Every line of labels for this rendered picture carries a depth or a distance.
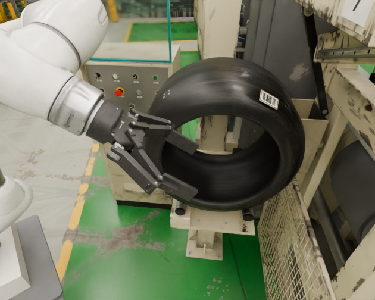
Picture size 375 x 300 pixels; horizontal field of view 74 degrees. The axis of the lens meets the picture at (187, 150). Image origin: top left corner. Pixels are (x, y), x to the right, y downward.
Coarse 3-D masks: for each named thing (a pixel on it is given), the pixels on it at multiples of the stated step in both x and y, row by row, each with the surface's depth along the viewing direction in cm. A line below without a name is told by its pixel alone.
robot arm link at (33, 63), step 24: (0, 48) 35; (24, 48) 37; (48, 48) 39; (72, 48) 42; (0, 72) 35; (24, 72) 36; (48, 72) 38; (72, 72) 43; (0, 96) 37; (24, 96) 37; (48, 96) 38; (48, 120) 41
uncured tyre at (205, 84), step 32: (192, 64) 86; (224, 64) 79; (256, 64) 85; (160, 96) 80; (192, 96) 72; (224, 96) 70; (256, 96) 70; (288, 96) 81; (288, 128) 74; (160, 160) 85; (192, 160) 120; (224, 160) 119; (256, 160) 114; (288, 160) 80; (224, 192) 111; (256, 192) 93
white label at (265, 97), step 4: (264, 92) 70; (260, 96) 69; (264, 96) 70; (268, 96) 70; (272, 96) 71; (260, 100) 68; (264, 100) 69; (268, 100) 70; (272, 100) 70; (276, 100) 71; (268, 104) 69; (272, 104) 69; (276, 104) 70; (276, 108) 70
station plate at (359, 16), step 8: (352, 0) 40; (360, 0) 38; (368, 0) 36; (344, 8) 42; (352, 8) 40; (360, 8) 38; (368, 8) 35; (344, 16) 42; (352, 16) 40; (360, 16) 37; (360, 24) 37
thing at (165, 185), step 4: (164, 180) 42; (160, 184) 41; (164, 184) 42; (168, 184) 42; (172, 184) 43; (148, 188) 40; (152, 188) 40; (160, 188) 42; (164, 188) 42; (168, 188) 42; (172, 188) 42; (176, 188) 43; (168, 192) 43; (172, 192) 43
